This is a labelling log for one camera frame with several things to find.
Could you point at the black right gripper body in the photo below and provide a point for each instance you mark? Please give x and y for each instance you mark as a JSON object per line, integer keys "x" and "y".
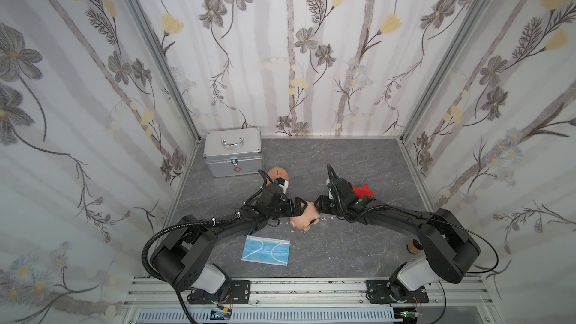
{"x": 327, "y": 203}

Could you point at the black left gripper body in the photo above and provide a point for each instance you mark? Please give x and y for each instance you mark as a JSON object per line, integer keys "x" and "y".
{"x": 287, "y": 207}

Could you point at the pink piggy bank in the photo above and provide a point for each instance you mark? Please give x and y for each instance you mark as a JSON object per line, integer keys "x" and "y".
{"x": 307, "y": 219}

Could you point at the red piggy bank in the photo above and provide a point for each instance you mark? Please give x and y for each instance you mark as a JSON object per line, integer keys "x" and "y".
{"x": 363, "y": 191}

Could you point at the tan piggy bank front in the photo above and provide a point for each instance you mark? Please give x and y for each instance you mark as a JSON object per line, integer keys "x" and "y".
{"x": 277, "y": 172}

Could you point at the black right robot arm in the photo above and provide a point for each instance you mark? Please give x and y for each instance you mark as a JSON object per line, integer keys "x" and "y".
{"x": 449, "y": 250}

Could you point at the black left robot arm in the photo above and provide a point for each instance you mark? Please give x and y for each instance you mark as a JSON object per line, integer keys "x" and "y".
{"x": 179, "y": 254}

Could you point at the blue surgical face mask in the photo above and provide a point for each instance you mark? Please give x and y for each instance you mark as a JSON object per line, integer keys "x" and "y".
{"x": 267, "y": 251}

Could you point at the silver metal first aid case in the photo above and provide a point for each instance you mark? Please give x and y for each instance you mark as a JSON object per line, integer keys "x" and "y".
{"x": 234, "y": 152}

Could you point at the small brown orange-capped bottle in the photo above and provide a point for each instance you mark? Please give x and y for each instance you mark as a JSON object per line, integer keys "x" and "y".
{"x": 414, "y": 247}

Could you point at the small green circuit board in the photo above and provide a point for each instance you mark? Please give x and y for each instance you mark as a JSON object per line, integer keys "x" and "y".
{"x": 222, "y": 314}

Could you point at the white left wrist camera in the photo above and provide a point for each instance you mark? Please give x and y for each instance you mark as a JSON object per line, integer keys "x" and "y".
{"x": 282, "y": 183}

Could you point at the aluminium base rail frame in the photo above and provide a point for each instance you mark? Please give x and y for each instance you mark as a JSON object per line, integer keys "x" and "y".
{"x": 313, "y": 300}

